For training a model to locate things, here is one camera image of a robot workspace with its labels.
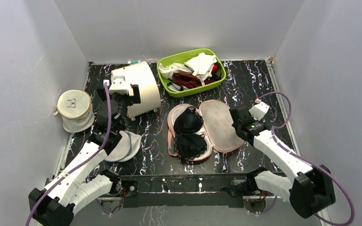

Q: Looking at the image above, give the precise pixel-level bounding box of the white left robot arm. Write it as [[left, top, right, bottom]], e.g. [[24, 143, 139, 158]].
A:
[[28, 81, 141, 226]]

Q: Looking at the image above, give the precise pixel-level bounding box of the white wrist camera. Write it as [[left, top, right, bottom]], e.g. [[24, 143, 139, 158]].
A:
[[109, 76, 134, 96], [248, 99, 270, 121]]

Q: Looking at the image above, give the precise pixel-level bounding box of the dark red garment in basket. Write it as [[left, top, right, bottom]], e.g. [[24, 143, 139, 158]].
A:
[[168, 73, 215, 91]]

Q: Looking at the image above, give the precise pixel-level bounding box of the black lace bra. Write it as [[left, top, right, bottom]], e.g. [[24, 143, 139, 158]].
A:
[[173, 106, 207, 160]]

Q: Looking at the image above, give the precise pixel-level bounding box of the green plastic basket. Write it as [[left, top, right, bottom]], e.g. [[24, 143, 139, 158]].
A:
[[157, 48, 226, 98]]

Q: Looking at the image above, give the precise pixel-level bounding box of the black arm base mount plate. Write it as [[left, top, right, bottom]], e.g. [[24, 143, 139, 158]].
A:
[[92, 173, 267, 209]]

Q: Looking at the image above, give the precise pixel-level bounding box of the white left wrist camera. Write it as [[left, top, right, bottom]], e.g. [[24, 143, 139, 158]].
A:
[[109, 76, 134, 96]]

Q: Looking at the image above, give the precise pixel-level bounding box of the floral mesh laundry bag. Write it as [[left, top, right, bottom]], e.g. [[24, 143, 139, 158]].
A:
[[167, 99, 245, 161]]

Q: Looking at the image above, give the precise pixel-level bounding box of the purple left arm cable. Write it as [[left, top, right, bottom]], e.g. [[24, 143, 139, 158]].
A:
[[25, 81, 112, 226]]

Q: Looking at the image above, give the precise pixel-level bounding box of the white cloth in basket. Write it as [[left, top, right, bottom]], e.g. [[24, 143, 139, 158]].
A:
[[184, 53, 217, 85]]

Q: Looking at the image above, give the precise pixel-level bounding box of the white cylindrical mesh laundry bag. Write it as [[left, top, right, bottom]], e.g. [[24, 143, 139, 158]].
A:
[[54, 89, 95, 133]]

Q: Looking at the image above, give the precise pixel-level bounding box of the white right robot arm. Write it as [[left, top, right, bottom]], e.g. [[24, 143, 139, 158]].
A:
[[230, 105, 336, 218]]

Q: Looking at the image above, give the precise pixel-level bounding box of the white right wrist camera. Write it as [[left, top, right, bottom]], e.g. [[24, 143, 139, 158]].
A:
[[248, 99, 270, 121]]

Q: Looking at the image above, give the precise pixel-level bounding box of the green and white marker pen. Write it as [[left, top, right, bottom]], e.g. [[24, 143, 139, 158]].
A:
[[127, 60, 140, 65]]

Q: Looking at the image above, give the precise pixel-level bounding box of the cream toy washing machine drum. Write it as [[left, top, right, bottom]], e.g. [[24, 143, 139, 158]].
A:
[[111, 61, 161, 119]]

